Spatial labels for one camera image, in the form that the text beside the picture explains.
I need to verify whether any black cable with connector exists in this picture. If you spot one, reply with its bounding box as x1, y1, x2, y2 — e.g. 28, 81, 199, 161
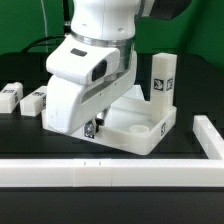
20, 33, 70, 54

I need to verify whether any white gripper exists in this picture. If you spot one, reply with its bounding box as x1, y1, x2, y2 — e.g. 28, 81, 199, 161
46, 35, 137, 138

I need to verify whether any thin white cable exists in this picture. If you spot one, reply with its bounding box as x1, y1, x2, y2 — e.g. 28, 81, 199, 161
40, 0, 50, 38

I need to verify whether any white desk top tray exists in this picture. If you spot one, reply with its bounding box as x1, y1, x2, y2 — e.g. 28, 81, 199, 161
42, 86, 177, 155

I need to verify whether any black upright cable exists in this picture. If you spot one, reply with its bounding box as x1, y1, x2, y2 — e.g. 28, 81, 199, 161
61, 0, 75, 34

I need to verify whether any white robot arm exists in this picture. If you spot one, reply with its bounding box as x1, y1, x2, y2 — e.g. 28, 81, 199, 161
46, 0, 192, 135

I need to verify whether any white L-shaped obstacle fence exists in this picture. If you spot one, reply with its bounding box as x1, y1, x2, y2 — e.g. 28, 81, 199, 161
0, 115, 224, 187

